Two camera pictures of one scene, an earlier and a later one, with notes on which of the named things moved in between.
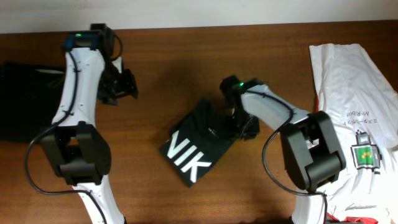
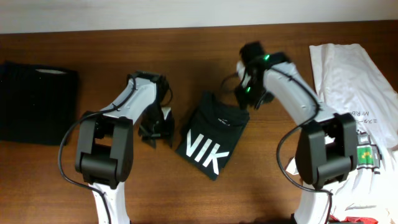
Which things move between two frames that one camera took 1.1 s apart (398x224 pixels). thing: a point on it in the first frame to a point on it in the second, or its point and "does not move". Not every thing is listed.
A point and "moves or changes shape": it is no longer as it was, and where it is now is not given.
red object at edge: [356, 219] does not move
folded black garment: [31, 95] does not move
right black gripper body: [242, 123] to [253, 94]
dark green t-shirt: [196, 140] moves or changes shape
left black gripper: [128, 87] to [165, 132]
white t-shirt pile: [362, 102] does not move
